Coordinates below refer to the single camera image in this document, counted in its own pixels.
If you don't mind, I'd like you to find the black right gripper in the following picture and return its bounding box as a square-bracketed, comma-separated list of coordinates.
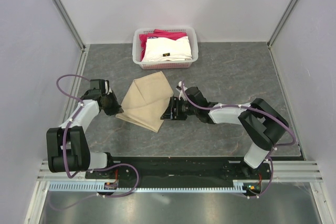
[160, 97, 198, 120]

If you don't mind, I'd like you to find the beige cloth napkin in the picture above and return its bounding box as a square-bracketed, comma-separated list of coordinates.
[116, 71, 173, 133]

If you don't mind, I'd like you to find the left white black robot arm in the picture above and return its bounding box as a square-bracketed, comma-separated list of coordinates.
[46, 79, 123, 178]

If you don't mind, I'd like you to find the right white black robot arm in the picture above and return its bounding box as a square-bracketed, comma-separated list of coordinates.
[161, 85, 289, 179]

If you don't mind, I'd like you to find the white folded shirt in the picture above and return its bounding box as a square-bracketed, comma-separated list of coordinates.
[142, 36, 192, 62]

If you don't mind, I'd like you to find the white plastic basket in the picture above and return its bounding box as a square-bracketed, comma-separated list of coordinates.
[132, 26, 198, 69]

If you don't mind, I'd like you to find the pink folded garment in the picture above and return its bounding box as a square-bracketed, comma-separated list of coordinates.
[139, 29, 187, 60]

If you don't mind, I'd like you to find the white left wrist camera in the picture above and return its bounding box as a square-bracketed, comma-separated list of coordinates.
[104, 80, 112, 95]

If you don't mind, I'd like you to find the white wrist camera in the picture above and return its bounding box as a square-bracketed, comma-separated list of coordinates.
[104, 80, 112, 95]
[176, 81, 187, 101]

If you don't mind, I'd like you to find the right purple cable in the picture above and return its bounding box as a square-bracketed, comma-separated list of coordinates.
[180, 80, 296, 200]

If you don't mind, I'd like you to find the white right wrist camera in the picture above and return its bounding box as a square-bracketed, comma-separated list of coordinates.
[176, 81, 187, 101]

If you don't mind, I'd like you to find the blue slotted cable duct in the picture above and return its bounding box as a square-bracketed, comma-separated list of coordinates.
[48, 181, 246, 193]

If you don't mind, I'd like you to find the left aluminium frame post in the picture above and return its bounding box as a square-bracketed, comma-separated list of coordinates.
[52, 0, 86, 51]

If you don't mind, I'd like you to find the aluminium frame post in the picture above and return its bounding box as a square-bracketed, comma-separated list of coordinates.
[267, 0, 299, 49]
[52, 0, 86, 51]

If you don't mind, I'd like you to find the right aluminium frame post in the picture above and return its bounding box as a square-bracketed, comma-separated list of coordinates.
[267, 0, 299, 49]

